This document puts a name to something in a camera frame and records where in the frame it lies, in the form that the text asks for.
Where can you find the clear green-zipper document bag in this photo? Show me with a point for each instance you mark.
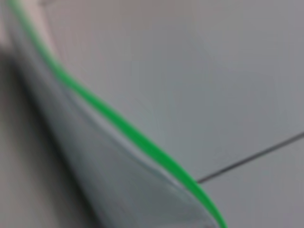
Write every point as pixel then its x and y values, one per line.
pixel 128 166

